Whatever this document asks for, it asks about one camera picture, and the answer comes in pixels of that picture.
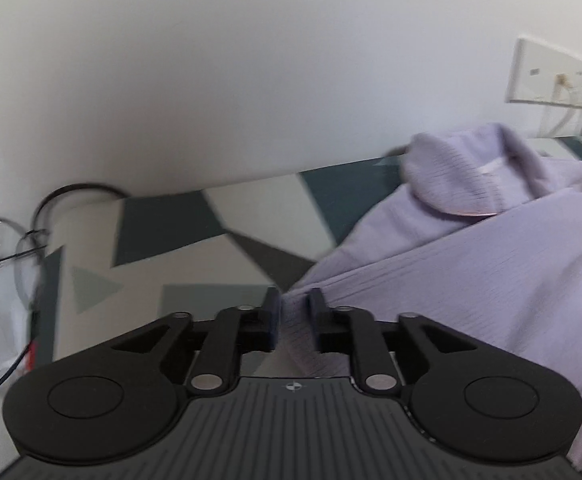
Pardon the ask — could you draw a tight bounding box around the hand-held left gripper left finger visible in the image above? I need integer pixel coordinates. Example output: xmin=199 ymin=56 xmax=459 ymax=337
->
xmin=111 ymin=287 xmax=281 ymax=396

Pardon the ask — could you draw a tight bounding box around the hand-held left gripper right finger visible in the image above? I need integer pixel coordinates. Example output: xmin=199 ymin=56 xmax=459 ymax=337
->
xmin=305 ymin=287 xmax=477 ymax=396

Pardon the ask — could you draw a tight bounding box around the lavender fleece pajama top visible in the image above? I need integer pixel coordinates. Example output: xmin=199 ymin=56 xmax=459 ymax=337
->
xmin=281 ymin=122 xmax=582 ymax=480

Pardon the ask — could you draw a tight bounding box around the clear plastic item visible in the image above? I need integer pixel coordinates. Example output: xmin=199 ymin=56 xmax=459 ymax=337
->
xmin=0 ymin=217 xmax=49 ymax=306

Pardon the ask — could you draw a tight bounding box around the black cable loop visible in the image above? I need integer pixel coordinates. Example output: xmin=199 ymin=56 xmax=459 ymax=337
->
xmin=33 ymin=182 xmax=129 ymax=241

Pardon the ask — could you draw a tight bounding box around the red and black cable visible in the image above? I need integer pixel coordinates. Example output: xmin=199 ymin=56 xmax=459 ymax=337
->
xmin=0 ymin=280 xmax=46 ymax=411

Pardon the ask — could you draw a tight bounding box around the white wall socket panel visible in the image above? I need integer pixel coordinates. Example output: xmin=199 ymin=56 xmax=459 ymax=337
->
xmin=505 ymin=35 xmax=582 ymax=111

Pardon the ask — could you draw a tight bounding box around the white plug cable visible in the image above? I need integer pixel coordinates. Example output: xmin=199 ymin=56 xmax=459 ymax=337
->
xmin=541 ymin=74 xmax=582 ymax=138

